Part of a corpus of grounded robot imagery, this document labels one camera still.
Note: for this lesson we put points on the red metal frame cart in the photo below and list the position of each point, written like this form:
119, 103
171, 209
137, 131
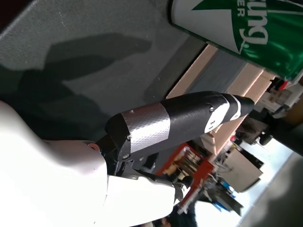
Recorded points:
201, 170

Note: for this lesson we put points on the green drink can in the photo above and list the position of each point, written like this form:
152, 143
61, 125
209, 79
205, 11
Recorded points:
213, 23

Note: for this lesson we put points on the beige cabinet box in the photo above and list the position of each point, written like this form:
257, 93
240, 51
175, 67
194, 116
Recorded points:
243, 170

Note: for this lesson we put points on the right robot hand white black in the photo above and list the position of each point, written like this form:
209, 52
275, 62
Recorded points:
47, 184

